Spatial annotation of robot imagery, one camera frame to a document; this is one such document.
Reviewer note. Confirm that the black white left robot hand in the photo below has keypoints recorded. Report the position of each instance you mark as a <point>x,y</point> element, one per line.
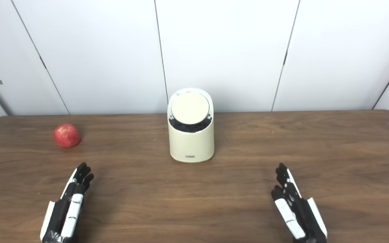
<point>59,216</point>

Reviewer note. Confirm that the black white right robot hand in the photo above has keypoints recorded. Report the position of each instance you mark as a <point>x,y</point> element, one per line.
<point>302,216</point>

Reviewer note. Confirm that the red apple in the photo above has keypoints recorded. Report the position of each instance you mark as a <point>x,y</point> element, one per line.
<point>67,135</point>

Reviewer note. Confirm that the cream-colored bin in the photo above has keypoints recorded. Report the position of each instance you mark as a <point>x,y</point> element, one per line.
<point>191,145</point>

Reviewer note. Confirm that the cream round bin lid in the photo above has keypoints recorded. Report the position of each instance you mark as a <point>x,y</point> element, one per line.
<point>190,108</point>

